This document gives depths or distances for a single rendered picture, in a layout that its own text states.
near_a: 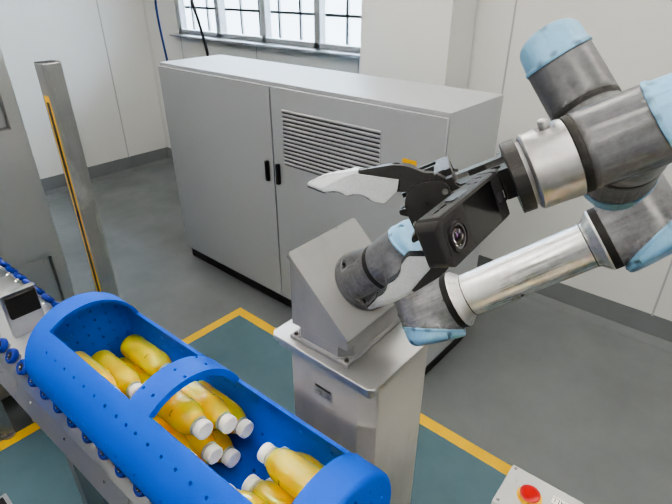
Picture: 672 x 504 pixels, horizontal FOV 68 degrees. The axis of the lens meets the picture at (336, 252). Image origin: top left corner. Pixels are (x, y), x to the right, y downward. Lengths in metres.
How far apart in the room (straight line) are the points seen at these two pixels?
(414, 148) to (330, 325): 1.28
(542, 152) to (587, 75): 0.16
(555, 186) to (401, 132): 1.83
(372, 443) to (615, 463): 1.65
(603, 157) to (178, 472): 0.81
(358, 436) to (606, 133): 0.97
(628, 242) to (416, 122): 1.43
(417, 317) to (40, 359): 0.86
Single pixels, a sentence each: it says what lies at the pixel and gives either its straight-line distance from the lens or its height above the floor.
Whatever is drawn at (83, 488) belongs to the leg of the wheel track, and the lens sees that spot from 1.94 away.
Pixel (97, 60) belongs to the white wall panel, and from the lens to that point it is 5.97.
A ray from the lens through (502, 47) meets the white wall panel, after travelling 3.42.
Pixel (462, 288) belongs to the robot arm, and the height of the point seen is 1.40.
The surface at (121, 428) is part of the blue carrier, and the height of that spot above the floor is 1.17.
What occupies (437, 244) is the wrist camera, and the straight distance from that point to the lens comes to 0.41.
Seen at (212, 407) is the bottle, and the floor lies 1.14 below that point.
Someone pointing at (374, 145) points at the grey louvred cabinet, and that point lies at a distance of 2.38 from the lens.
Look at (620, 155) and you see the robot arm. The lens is 0.49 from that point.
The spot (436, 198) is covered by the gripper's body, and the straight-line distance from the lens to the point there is 0.49.
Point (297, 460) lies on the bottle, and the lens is 1.01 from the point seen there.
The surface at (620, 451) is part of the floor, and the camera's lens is 2.83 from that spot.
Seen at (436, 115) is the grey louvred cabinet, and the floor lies 1.43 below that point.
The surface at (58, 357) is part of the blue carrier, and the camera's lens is 1.29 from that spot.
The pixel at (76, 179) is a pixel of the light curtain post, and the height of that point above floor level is 1.32.
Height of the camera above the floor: 1.93
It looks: 29 degrees down
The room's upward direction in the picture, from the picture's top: straight up
